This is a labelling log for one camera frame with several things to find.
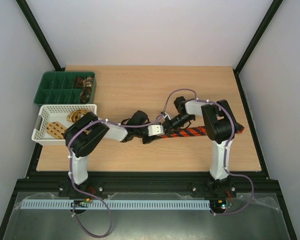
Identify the rolled brown patterned tie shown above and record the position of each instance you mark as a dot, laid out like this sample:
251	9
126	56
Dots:
78	82

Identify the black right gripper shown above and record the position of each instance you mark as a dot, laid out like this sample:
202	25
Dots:
170	124

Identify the tan ringed tie in basket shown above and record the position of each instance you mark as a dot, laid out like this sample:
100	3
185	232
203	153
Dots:
74	116

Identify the white perforated plastic basket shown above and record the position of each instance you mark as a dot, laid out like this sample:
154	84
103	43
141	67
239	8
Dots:
51	113

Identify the black aluminium frame rail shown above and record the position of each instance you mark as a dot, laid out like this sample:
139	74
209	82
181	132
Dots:
104	184

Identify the green divided storage tray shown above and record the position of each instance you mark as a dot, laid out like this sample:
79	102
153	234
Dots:
56	88

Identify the left black frame post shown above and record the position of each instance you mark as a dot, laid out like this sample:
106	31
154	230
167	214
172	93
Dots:
28	14

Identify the black frame post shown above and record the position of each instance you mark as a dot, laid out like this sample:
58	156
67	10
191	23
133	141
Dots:
28	14
269	15

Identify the rolled beige patterned tie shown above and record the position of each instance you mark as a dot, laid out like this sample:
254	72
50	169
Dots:
88	82

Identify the right black frame post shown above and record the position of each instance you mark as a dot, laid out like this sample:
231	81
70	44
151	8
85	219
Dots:
269	15

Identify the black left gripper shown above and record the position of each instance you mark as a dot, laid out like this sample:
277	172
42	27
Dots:
145	141

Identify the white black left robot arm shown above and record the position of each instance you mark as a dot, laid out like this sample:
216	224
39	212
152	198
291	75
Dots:
83	136

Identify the tan patterned tie in basket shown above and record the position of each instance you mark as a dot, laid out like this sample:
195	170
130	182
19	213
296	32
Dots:
56	130

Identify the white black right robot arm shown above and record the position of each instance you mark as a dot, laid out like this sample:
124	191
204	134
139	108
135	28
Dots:
220	127

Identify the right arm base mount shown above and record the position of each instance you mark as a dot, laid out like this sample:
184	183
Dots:
211	188

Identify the orange navy striped tie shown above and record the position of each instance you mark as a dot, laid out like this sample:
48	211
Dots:
187	132

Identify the light blue slotted cable duct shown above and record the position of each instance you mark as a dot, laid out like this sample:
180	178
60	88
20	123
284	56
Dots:
64	204

